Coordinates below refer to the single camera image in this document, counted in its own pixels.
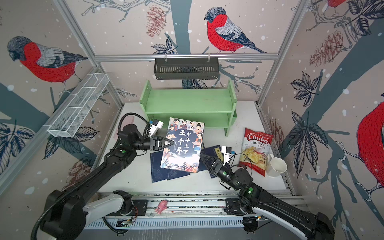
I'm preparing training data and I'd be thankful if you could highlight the black hanging wire basket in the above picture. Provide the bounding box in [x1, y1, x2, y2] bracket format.
[154, 58, 220, 80]

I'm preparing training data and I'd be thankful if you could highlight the right navy booklet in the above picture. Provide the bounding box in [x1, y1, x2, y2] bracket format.
[198, 145, 223, 172]

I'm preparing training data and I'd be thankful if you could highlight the pink pig toy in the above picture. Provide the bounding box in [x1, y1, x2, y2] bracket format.
[155, 200, 168, 215]

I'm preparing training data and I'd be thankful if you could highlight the far left navy booklet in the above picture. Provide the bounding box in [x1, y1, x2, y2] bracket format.
[150, 151, 168, 183]

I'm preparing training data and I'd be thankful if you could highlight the illustrated Chinese history book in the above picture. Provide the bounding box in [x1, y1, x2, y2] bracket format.
[160, 118, 205, 173]

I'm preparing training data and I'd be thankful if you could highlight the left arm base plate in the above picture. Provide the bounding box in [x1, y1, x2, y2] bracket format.
[107, 200, 148, 217]

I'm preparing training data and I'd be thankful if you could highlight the green wooden shelf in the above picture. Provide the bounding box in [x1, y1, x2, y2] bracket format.
[139, 81, 237, 136]

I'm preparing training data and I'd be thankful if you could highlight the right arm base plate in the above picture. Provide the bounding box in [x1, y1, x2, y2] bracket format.
[224, 197, 268, 216]

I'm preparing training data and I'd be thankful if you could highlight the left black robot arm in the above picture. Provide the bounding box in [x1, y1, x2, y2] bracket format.
[31, 121, 175, 240]

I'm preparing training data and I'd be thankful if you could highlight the white mesh wall tray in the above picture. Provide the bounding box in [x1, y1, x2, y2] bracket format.
[48, 73, 110, 138]

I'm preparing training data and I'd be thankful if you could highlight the red Chuba chips bag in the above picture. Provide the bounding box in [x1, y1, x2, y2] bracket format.
[239, 128, 274, 177]

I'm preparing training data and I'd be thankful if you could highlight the pink pencil case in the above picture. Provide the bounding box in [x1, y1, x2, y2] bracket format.
[122, 115, 135, 127]

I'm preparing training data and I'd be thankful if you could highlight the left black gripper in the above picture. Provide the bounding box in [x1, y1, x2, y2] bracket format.
[131, 136, 174, 152]

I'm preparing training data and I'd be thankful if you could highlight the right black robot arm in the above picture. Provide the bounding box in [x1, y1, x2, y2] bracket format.
[200, 154, 335, 240]

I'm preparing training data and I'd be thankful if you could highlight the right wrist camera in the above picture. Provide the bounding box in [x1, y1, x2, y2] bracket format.
[221, 146, 235, 164]

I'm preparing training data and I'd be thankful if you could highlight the aluminium mounting rail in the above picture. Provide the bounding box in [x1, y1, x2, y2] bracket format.
[61, 191, 313, 219]

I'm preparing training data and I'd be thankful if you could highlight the navy booklet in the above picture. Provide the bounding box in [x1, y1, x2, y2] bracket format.
[198, 145, 223, 172]
[167, 170, 190, 180]
[150, 151, 168, 183]

